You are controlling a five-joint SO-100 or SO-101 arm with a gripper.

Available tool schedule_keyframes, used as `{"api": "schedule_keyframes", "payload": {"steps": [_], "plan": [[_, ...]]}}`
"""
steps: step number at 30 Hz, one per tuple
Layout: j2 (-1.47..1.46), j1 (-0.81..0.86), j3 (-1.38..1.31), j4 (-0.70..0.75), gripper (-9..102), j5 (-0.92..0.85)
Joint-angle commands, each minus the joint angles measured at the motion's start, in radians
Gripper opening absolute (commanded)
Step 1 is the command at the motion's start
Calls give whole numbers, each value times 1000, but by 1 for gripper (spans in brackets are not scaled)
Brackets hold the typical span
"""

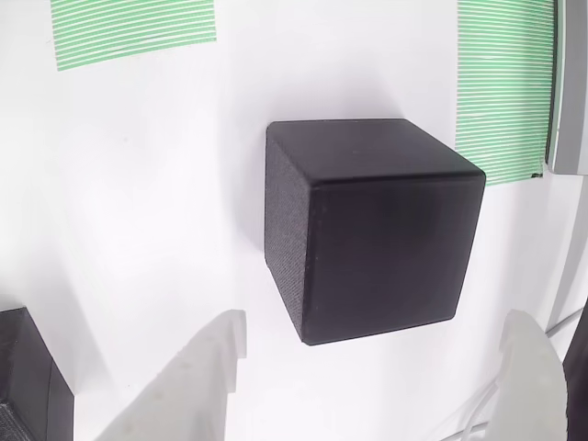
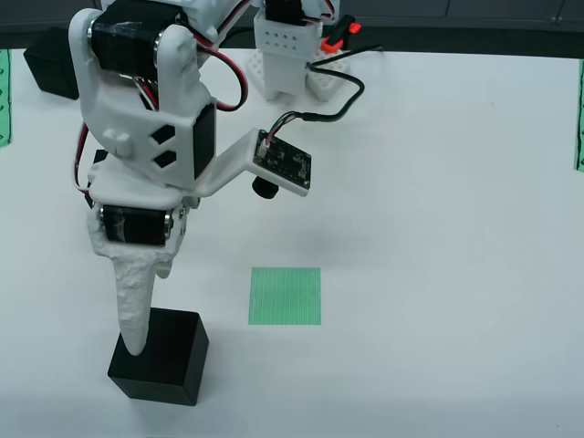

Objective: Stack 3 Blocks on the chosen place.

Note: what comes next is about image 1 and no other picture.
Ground black cube with seam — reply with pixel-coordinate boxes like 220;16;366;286
0;306;75;441

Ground black cube rounded edges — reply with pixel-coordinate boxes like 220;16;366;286
265;118;487;348

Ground long green striped strip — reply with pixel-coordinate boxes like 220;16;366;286
456;0;560;187

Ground black monitor silver bezel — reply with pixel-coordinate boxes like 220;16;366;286
544;0;588;178

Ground green striped square marker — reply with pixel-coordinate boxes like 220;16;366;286
49;0;218;73

